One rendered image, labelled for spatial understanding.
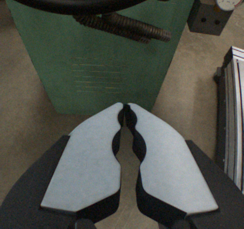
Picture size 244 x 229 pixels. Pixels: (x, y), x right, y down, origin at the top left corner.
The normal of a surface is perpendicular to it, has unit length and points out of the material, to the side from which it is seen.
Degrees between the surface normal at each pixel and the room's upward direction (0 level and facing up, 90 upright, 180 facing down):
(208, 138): 0
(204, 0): 0
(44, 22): 90
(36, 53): 90
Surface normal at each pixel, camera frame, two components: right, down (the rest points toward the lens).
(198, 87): 0.05, -0.48
